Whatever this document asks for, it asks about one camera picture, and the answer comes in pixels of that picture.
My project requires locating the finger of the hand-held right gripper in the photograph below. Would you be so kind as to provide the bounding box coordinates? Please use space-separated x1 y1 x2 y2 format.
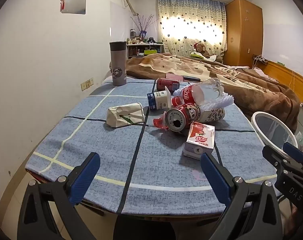
262 144 292 173
283 142 303 173

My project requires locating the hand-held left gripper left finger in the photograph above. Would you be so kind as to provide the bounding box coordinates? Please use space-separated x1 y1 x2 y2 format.
17 152 102 240

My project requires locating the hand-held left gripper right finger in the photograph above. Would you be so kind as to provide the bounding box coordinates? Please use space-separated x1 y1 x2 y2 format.
200 152 283 240

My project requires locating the white trash bin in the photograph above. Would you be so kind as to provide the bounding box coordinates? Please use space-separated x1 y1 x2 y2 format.
251 111 299 161

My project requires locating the pink and white milk carton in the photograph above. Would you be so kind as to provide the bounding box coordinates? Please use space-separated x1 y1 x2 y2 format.
184 121 215 159

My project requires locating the printed paper cup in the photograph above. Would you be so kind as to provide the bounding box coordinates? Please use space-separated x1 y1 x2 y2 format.
198 105 226 123

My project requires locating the red cartoon soda can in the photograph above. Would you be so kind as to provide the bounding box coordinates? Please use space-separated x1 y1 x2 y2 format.
165 103 201 132

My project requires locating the clear plastic bottle red label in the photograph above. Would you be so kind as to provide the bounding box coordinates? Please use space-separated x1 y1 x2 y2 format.
172 78 226 107

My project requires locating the plain red soda can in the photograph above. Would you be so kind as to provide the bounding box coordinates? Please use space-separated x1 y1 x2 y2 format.
154 78 180 93

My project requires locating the blue plaid tablecloth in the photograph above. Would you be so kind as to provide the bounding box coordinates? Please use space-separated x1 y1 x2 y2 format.
25 76 282 215

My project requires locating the brown patterned blanket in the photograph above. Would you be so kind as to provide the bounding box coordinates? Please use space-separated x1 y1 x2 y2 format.
126 53 302 133

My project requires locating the pink pillow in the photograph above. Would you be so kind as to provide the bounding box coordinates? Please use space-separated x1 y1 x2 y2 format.
232 66 277 82

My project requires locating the wooden bed headboard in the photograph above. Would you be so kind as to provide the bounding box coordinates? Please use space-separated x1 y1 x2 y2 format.
253 60 303 103

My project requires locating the red booklet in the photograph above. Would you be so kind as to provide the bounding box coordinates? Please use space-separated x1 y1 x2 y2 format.
165 73 184 82

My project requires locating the grey thermos tumbler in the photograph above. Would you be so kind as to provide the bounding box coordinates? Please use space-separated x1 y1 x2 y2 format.
109 41 127 87

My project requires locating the brown teddy bear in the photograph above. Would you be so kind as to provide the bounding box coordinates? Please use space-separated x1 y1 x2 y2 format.
194 42 209 57

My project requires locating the wooden wardrobe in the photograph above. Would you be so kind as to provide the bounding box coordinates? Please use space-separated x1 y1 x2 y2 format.
223 0 263 68

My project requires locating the cluster of small bottles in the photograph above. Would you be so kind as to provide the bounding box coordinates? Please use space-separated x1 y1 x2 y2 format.
128 29 148 44

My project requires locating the blue vase with branches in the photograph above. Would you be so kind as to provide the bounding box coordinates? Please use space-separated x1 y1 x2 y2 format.
130 14 158 39

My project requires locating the heart print curtain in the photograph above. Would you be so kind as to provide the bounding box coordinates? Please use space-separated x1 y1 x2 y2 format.
155 0 228 55

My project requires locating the wrapped air conditioner pipe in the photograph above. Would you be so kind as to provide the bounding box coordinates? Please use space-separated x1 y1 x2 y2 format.
120 0 138 15

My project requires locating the wall socket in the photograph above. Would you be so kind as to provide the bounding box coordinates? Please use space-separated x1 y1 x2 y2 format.
81 78 94 91

